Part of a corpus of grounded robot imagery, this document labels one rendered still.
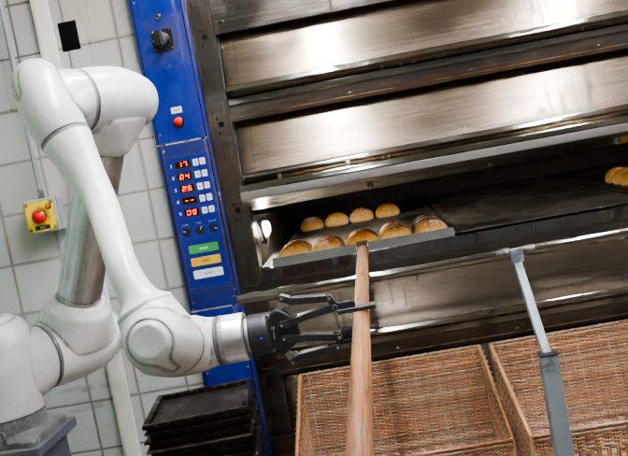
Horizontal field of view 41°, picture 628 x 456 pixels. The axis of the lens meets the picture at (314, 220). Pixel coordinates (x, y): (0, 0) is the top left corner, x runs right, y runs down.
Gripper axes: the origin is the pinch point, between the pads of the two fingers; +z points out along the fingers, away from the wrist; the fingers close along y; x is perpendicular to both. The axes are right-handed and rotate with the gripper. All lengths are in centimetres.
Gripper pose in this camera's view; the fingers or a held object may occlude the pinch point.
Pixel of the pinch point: (359, 318)
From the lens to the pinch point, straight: 154.5
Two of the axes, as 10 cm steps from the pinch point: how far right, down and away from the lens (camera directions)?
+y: 1.8, 9.8, 0.9
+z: 9.8, -1.7, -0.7
